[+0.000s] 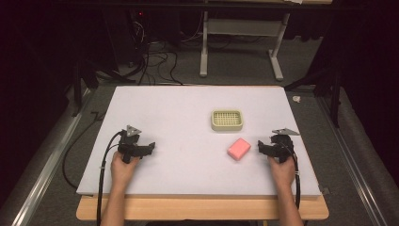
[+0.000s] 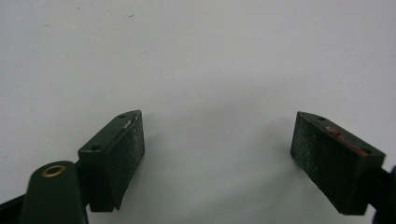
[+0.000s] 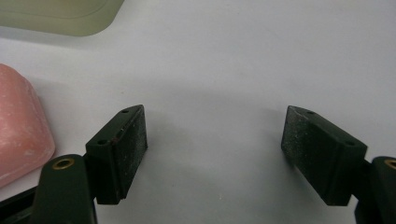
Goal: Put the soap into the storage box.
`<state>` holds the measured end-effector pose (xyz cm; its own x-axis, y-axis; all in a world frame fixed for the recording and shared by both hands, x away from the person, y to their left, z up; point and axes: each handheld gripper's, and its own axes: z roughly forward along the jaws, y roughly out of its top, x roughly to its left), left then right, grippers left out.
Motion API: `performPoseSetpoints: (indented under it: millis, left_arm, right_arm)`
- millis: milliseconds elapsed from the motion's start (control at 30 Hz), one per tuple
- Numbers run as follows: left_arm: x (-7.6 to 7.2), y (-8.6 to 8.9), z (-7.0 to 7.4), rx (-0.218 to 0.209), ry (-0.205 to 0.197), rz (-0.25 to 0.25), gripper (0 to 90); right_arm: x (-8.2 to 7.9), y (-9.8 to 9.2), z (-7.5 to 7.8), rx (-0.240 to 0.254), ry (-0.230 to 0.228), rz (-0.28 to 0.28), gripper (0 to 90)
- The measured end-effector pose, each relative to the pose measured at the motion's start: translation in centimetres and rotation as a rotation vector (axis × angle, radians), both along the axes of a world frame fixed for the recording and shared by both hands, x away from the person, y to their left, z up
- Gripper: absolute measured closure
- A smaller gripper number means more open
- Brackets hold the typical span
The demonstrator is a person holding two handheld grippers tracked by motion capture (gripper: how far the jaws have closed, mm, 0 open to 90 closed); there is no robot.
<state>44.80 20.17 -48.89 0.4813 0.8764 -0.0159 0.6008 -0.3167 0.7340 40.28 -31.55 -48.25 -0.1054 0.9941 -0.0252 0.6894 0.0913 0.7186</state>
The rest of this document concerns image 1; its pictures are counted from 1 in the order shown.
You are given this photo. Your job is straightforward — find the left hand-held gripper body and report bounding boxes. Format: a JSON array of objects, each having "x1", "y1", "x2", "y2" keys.
[{"x1": 117, "y1": 124, "x2": 146, "y2": 165}]

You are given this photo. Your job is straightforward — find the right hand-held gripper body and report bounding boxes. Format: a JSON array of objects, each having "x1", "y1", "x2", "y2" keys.
[{"x1": 268, "y1": 127, "x2": 301, "y2": 164}]

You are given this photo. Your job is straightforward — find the person's left hand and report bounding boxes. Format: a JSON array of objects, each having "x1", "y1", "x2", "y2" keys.
[{"x1": 109, "y1": 151, "x2": 141, "y2": 193}]

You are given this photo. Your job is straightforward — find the person's right hand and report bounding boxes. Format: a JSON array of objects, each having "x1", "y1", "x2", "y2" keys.
[{"x1": 267, "y1": 155, "x2": 297, "y2": 190}]

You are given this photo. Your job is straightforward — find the pink soap bar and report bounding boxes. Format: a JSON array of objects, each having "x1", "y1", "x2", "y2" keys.
[{"x1": 226, "y1": 137, "x2": 252, "y2": 162}]

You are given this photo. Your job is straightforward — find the white table mat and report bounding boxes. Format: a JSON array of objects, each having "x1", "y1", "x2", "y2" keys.
[{"x1": 75, "y1": 85, "x2": 323, "y2": 199}]

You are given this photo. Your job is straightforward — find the cream slotted soap dish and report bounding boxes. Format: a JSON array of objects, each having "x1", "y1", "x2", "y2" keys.
[{"x1": 210, "y1": 108, "x2": 245, "y2": 133}]

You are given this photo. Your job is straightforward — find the black metal stand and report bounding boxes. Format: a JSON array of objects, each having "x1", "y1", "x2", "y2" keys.
[
  {"x1": 71, "y1": 57, "x2": 100, "y2": 118},
  {"x1": 283, "y1": 67, "x2": 343, "y2": 129}
]

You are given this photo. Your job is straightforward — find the wooden table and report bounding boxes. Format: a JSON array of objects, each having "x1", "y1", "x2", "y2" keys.
[{"x1": 75, "y1": 193, "x2": 330, "y2": 221}]

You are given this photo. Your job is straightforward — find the dark computer tower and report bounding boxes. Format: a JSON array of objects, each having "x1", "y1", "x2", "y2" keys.
[{"x1": 102, "y1": 7, "x2": 151, "y2": 68}]

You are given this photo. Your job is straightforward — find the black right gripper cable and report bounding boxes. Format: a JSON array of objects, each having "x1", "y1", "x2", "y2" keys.
[{"x1": 281, "y1": 141, "x2": 302, "y2": 211}]

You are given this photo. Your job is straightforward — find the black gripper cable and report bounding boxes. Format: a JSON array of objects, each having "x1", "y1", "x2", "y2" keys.
[
  {"x1": 95, "y1": 131, "x2": 124, "y2": 226},
  {"x1": 281, "y1": 141, "x2": 302, "y2": 211}
]

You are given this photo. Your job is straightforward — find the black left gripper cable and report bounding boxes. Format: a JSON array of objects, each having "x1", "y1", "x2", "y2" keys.
[{"x1": 95, "y1": 131, "x2": 124, "y2": 226}]

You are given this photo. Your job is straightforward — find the black floor cable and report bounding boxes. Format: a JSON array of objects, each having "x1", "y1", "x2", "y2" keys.
[{"x1": 61, "y1": 110, "x2": 108, "y2": 190}]

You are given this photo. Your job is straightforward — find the silver floor rail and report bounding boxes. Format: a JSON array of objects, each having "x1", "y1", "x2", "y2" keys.
[
  {"x1": 10, "y1": 88, "x2": 95, "y2": 226},
  {"x1": 315, "y1": 95, "x2": 391, "y2": 226}
]

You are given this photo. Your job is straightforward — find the tangle of black floor cables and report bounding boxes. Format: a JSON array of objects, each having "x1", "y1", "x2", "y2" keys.
[{"x1": 124, "y1": 20, "x2": 186, "y2": 87}]

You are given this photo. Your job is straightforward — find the white metal desk frame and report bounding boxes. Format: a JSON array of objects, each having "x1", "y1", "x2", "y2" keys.
[{"x1": 199, "y1": 10, "x2": 292, "y2": 82}]

